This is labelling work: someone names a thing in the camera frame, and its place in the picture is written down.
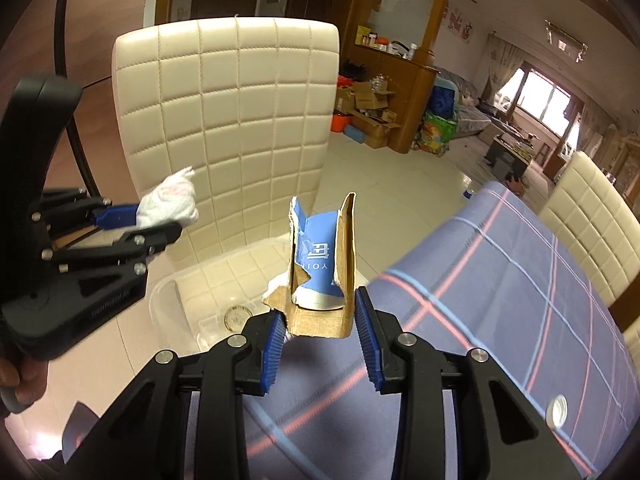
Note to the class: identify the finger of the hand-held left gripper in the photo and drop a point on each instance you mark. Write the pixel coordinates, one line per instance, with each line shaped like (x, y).
(150, 240)
(117, 215)

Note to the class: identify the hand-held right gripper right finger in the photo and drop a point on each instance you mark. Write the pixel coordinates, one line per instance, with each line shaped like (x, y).
(367, 340)

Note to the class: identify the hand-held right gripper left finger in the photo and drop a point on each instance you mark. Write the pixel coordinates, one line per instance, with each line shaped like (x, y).
(272, 355)

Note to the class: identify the white tissue wad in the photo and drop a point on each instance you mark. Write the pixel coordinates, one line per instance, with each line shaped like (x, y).
(170, 200)

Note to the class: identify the clear plastic storage bin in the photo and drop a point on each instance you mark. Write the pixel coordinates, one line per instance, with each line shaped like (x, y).
(200, 280)

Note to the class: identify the torn blue cardboard carton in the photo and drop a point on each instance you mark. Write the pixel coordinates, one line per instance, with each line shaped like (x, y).
(320, 260)

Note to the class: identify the person's left hand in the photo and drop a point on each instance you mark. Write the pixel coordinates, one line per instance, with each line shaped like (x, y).
(25, 377)

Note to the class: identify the purple plaid tablecloth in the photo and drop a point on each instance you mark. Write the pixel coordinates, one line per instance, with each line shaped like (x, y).
(475, 285)

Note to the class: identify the cream quilted dining chair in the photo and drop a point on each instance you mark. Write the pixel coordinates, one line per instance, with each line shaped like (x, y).
(225, 110)
(585, 220)

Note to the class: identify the white bottle cap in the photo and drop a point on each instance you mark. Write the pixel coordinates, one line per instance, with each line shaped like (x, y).
(557, 410)

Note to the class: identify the small blue box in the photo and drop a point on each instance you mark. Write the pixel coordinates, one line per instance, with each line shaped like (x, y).
(356, 133)

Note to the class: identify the large cardboard box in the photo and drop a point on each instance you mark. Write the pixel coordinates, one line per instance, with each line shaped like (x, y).
(380, 130)

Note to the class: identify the colourful printed bag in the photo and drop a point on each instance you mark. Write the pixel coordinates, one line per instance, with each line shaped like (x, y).
(434, 135)

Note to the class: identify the orange bucket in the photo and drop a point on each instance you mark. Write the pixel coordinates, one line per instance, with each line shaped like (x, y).
(342, 123)

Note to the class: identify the dark coffee table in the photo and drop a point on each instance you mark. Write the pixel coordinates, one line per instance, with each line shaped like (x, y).
(507, 157)

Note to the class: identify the wooden room divider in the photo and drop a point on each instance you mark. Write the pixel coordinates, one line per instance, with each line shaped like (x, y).
(415, 105)

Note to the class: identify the open cardboard box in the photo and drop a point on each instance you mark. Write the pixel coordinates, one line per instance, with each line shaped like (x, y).
(372, 95)

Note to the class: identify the blue bag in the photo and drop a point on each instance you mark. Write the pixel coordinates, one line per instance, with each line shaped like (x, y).
(444, 100)

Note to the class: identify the grey sofa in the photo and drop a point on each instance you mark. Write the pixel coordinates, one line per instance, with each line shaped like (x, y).
(475, 110)

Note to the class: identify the row of small bottles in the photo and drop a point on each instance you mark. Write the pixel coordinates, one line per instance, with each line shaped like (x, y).
(390, 42)

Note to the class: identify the bright window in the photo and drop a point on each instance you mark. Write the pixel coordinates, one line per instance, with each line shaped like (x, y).
(542, 95)

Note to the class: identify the pale curtain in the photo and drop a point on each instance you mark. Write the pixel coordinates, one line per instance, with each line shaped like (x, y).
(500, 62)

